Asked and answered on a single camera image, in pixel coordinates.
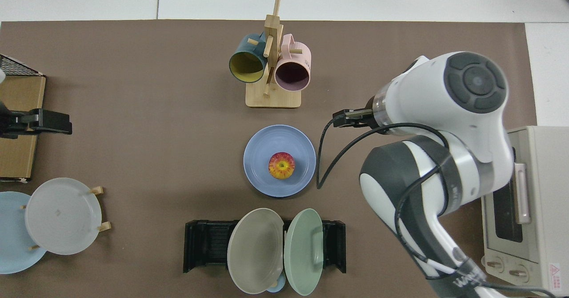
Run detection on wire basket with wooden floor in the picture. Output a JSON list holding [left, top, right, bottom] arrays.
[[0, 53, 47, 183]]

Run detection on pale toaster oven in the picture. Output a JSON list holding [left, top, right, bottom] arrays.
[[481, 126, 569, 298]]

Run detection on dark blue cup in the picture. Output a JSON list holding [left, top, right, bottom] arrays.
[[228, 33, 267, 84]]

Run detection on wooden plate rack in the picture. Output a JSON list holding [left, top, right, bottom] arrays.
[[20, 186, 112, 250]]

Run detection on green plate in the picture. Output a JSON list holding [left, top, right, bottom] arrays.
[[284, 208, 324, 296]]

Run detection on black dish rack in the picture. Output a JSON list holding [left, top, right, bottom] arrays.
[[183, 219, 347, 274]]

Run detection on beige plate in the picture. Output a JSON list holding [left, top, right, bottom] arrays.
[[227, 208, 285, 295]]

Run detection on small blue round thing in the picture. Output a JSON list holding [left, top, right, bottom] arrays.
[[266, 274, 287, 294]]

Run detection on red yellow apple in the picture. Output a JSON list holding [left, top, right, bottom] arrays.
[[268, 152, 296, 180]]

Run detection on grey plate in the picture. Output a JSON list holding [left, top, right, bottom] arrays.
[[24, 177, 102, 255]]

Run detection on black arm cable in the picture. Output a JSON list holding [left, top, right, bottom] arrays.
[[316, 119, 556, 298]]

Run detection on wooden cup stand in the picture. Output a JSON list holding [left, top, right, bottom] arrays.
[[245, 0, 303, 109]]

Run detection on brown table cloth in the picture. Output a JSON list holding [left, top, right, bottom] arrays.
[[0, 20, 537, 298]]

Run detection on pink cup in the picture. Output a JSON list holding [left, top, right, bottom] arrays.
[[274, 34, 311, 92]]

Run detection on light blue plate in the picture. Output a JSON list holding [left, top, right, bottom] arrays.
[[0, 191, 48, 275]]

